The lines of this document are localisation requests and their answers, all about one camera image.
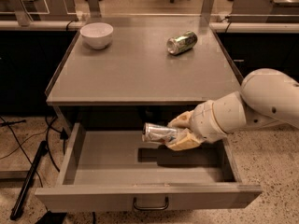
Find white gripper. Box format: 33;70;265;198
166;100;226;151

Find silver blue redbull can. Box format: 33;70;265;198
142;123;184;145

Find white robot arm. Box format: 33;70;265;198
166;68;299;151

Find green soda can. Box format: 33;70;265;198
166;31;198;55

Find grey cabinet with drawer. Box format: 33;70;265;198
44;14;252;135

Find open grey top drawer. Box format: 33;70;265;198
36;123;262;213

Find clear acrylic barrier panel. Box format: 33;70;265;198
0;0;299;27

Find white ceramic bowl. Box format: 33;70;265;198
80;22;114;49

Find black bar on floor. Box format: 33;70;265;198
10;141;47;220

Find black metal drawer handle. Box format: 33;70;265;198
133;197;169;212

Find black floor cables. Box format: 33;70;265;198
0;115;69;189

